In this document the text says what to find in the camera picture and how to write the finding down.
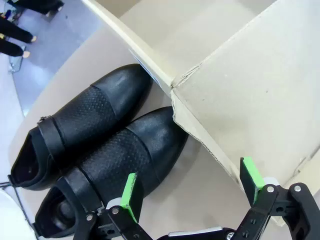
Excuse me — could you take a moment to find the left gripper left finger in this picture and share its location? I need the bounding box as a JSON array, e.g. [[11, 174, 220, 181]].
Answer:
[[74, 171, 156, 240]]

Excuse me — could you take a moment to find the black leather buckle shoe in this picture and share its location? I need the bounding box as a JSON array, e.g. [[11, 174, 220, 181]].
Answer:
[[34, 106, 190, 240], [8, 63, 154, 192]]

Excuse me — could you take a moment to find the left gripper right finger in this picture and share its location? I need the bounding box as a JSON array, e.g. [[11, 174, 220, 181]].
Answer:
[[231, 156, 320, 240]]

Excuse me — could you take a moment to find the bystander in cream jacket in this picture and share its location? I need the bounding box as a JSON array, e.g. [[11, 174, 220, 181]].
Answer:
[[0, 17, 38, 59]]

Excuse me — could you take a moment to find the brown cardboard shoe box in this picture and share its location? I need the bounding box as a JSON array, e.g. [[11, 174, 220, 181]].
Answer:
[[82, 0, 320, 227]]

